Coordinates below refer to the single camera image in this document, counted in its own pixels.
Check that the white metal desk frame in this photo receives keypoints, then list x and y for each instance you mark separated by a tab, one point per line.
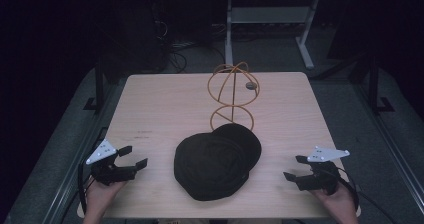
266	15

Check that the black cap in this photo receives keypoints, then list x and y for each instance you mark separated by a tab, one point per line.
213	164

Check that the black metal stand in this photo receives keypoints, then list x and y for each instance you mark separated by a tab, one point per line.
99	87
374	87

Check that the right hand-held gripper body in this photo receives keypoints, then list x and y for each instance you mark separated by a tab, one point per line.
321	180

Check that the person's left hand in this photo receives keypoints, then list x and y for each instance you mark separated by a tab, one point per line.
98	197

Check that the person's right hand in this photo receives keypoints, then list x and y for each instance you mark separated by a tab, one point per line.
341	204

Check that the small grey round disc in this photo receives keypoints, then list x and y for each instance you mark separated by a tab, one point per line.
250	85

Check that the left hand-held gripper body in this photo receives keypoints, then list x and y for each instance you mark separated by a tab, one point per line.
110	174

